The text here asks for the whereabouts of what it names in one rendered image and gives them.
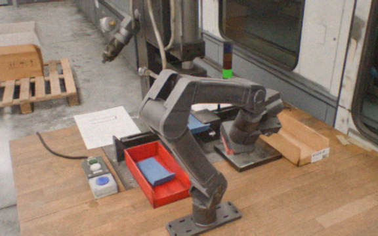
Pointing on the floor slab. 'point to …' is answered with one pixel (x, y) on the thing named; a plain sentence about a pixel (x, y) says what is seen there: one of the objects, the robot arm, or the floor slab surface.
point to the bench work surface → (59, 167)
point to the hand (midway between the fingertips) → (229, 152)
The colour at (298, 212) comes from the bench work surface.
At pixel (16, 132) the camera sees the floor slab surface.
